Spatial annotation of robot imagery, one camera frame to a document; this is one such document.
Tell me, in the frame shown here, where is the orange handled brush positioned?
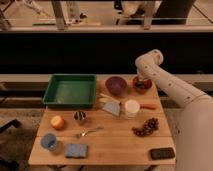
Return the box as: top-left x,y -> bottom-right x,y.
140,104 -> 157,110

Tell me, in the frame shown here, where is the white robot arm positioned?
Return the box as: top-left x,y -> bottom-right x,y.
135,49 -> 213,171

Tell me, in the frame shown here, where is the purple bowl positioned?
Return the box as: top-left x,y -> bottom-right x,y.
105,76 -> 127,95

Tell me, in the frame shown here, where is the white round container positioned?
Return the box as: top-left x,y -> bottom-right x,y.
124,100 -> 140,118

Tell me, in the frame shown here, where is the light blue cloth piece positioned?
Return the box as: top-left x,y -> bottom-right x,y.
102,101 -> 120,116

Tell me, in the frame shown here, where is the bunch of dark grapes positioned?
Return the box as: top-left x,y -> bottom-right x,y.
132,118 -> 159,137

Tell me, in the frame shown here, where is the wooden table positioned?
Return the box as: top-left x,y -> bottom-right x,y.
29,87 -> 174,165

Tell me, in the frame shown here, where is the small metal cup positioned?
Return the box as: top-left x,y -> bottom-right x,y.
74,110 -> 86,124

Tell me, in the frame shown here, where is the black rectangular sponge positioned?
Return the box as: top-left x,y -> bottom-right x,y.
150,147 -> 175,160

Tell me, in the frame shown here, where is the green plastic tray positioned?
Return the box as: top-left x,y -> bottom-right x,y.
43,74 -> 96,108

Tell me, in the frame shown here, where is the metal spoon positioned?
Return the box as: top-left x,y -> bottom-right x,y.
75,127 -> 104,138

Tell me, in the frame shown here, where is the orange apple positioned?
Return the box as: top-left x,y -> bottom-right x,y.
50,115 -> 65,130

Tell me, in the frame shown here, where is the blue sponge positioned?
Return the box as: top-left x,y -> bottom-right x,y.
65,144 -> 88,158

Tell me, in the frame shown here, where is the blue plastic cup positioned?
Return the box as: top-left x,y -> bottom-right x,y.
40,133 -> 58,151

